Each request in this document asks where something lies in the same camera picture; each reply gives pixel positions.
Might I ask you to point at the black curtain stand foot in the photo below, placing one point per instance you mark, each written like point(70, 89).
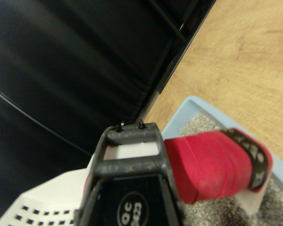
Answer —
point(191, 37)

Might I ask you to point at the black curtain stand pole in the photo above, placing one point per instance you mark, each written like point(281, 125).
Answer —
point(167, 20)
point(37, 121)

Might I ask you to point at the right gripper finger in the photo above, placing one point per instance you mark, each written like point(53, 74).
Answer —
point(132, 168)

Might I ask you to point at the blue litter tray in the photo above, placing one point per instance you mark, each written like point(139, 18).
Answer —
point(198, 122)

